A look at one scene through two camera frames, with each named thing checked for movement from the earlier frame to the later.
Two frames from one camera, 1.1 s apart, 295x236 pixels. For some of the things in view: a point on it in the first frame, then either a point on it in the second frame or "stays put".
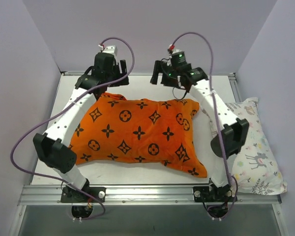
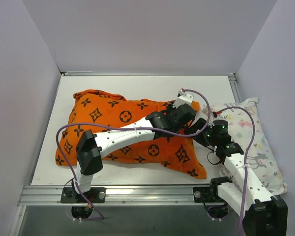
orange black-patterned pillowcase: x=122 y=129 stays put
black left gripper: x=121 y=71 → x=187 y=111
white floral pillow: x=254 y=168 stays put
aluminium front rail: x=137 y=195 stays put
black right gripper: x=161 y=73 → x=199 y=125
